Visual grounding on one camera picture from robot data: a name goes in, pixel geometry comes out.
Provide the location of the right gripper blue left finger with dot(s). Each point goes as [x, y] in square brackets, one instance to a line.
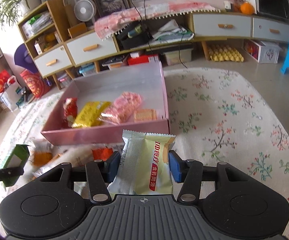
[111, 167]

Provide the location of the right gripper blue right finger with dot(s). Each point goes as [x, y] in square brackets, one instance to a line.
[178, 167]

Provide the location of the orange white snack packet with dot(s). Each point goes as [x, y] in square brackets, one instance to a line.
[102, 153]

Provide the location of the pale green biscuit packet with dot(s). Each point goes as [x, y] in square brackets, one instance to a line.
[144, 166]

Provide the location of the green snack pack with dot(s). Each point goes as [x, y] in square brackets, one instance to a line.
[17, 159]

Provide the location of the lotus root chip packet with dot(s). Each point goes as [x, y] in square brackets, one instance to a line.
[42, 155]

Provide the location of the yellow snack packet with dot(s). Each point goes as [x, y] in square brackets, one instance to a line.
[90, 113]

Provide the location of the pink nougat pack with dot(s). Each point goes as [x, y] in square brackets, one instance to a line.
[121, 109]

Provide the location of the clear wafer pack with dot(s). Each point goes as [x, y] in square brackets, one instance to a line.
[145, 115]

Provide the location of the red candy bag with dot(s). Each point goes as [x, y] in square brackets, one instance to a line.
[70, 111]

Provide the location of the pink cardboard box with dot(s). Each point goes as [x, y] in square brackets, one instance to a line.
[145, 79]

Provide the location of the floral tablecloth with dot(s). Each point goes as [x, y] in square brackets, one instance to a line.
[216, 115]

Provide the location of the white shopping bag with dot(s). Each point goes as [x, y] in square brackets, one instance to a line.
[10, 91]

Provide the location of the red lantern bag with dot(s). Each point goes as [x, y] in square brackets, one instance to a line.
[37, 85]

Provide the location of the red shoe box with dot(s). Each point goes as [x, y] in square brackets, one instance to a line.
[143, 59]

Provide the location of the yellow egg tray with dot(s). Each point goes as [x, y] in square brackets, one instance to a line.
[221, 52]

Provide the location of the wooden tv cabinet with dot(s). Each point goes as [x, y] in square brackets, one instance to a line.
[54, 45]

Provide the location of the black storage tray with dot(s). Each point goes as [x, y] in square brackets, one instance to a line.
[134, 35]

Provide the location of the pink cloth on cabinet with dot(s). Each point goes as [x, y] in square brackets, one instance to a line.
[112, 24]

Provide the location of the white decorative box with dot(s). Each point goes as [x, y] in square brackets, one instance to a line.
[262, 51]

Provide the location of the white desk fan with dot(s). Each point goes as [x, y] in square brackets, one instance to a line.
[85, 10]

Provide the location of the orange fruits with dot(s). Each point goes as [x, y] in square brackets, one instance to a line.
[242, 6]

